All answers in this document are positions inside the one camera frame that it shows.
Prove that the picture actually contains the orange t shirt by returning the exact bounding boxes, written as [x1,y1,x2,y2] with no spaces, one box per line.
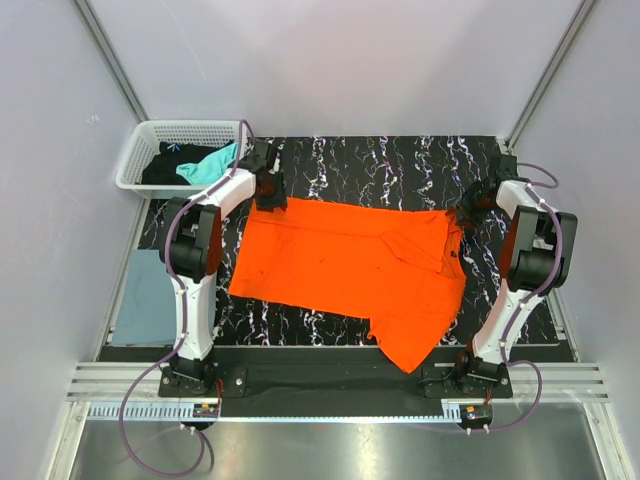
[229,198,466,373]

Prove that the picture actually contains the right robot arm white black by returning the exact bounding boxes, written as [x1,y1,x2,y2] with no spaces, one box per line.
[451,154,578,398]

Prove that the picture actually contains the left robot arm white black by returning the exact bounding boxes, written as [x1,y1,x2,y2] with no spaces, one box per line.
[159,140,287,397]

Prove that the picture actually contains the teal t shirt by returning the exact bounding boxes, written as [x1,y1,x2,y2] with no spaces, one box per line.
[175,142,239,186]

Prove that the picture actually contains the black t shirt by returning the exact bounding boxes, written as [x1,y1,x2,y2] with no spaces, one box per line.
[141,141,236,187]

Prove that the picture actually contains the white plastic laundry basket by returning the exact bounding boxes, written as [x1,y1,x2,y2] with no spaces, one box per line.
[115,120,249,199]

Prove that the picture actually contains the folded grey-blue t shirt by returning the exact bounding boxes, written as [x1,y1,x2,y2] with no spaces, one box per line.
[111,250,182,346]

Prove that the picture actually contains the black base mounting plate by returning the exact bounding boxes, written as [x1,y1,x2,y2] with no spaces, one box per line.
[159,346,513,399]

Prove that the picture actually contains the right corner aluminium post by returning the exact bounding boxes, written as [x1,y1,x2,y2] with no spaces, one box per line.
[501,0,600,153]

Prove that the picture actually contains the corner aluminium post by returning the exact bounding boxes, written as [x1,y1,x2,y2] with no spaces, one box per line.
[501,0,600,153]
[70,0,149,122]

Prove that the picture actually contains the left corner aluminium post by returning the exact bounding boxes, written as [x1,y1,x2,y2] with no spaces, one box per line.
[70,0,149,122]

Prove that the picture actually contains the aluminium frame rail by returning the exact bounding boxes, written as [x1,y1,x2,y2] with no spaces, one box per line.
[67,362,609,403]

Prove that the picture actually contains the slotted cable duct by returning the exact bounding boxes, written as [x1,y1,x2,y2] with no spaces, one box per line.
[88,400,479,424]

